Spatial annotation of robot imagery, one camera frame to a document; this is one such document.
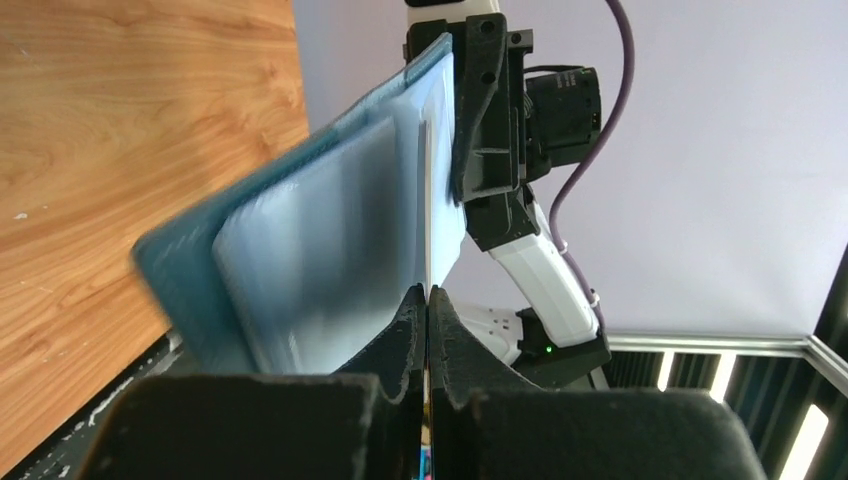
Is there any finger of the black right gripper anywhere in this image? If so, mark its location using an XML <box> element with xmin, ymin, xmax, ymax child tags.
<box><xmin>451</xmin><ymin>13</ymin><xmax>518</xmax><ymax>202</ymax></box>

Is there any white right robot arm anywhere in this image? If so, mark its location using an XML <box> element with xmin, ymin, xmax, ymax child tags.
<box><xmin>452</xmin><ymin>13</ymin><xmax>609</xmax><ymax>387</ymax></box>

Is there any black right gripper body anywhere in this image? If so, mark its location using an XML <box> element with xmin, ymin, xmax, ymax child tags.
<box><xmin>466</xmin><ymin>30</ymin><xmax>602</xmax><ymax>252</ymax></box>

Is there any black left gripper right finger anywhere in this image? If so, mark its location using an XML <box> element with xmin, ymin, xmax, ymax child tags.
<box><xmin>429</xmin><ymin>288</ymin><xmax>765</xmax><ymax>479</ymax></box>

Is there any blue leather card holder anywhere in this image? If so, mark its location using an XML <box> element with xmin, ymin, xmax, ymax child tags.
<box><xmin>133</xmin><ymin>34</ymin><xmax>466</xmax><ymax>375</ymax></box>

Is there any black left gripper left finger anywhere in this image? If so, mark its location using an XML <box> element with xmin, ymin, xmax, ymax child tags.
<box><xmin>79</xmin><ymin>285</ymin><xmax>426</xmax><ymax>479</ymax></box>

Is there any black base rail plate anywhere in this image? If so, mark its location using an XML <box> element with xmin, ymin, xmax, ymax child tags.
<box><xmin>1</xmin><ymin>331</ymin><xmax>182</xmax><ymax>480</ymax></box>

